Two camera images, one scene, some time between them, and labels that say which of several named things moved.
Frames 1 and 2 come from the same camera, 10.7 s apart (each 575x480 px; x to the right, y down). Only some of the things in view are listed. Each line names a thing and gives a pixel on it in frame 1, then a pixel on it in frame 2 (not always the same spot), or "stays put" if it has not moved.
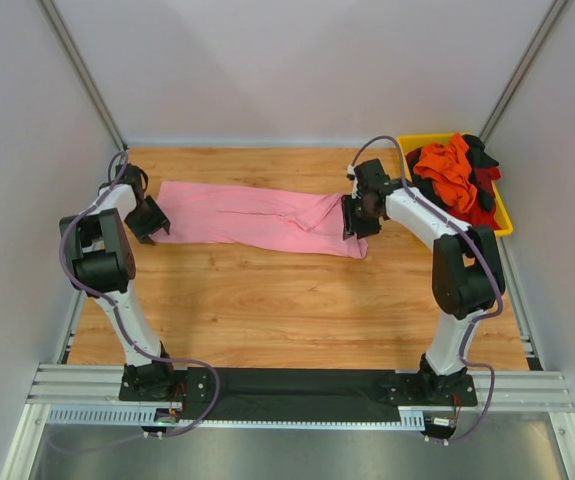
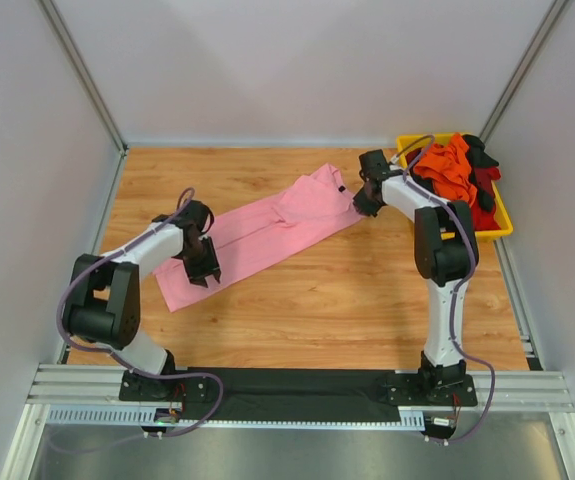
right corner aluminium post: [531, 52] stays put
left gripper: [146, 219] -> [202, 265]
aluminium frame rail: [535, 392] stays put
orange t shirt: [448, 165] stays put
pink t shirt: [284, 220] -> [314, 204]
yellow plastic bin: [409, 143] stays put
